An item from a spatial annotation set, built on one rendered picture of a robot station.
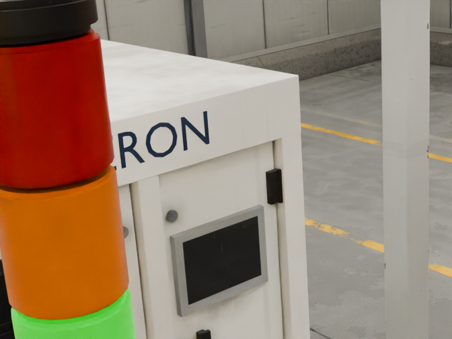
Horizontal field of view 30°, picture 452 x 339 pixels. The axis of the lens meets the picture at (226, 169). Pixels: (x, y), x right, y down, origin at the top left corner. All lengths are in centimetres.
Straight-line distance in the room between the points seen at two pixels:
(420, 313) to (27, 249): 297
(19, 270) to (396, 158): 271
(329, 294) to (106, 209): 490
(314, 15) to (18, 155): 1078
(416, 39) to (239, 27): 742
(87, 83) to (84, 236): 6
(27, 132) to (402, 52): 261
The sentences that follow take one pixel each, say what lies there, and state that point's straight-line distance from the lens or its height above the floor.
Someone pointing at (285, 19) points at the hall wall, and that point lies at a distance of 1073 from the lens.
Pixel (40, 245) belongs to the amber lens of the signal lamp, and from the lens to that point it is 33.
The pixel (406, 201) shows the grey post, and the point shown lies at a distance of 303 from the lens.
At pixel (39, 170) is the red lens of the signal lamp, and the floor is 228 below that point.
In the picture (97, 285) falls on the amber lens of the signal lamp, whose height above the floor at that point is 223.
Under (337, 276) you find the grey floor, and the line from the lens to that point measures 543.
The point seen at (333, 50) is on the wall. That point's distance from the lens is 1118.
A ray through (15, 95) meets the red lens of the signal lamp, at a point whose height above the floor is 231.
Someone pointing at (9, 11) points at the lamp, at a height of 234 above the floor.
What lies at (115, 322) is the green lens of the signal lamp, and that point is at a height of 221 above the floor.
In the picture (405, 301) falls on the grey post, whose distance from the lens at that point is 319.
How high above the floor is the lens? 237
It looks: 18 degrees down
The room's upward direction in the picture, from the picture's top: 4 degrees counter-clockwise
